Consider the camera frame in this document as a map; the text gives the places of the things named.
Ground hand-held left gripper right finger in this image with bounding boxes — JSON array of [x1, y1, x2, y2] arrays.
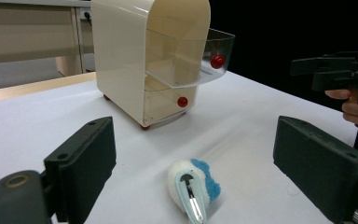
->
[[272, 115, 358, 224]]

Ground cream plastic drawer cabinet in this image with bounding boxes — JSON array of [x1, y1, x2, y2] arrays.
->
[[90, 0, 213, 131]]

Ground clear drawer with red knob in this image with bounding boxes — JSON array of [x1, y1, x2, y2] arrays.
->
[[143, 83, 199, 126], [145, 27, 236, 90]]

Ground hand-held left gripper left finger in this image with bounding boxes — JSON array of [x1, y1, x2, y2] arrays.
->
[[43, 116, 117, 224]]

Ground black plug with cable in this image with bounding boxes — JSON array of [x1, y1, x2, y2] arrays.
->
[[83, 10, 93, 27]]

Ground fluffy white blue hair clip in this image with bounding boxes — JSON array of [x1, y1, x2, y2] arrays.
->
[[167, 158, 222, 224]]

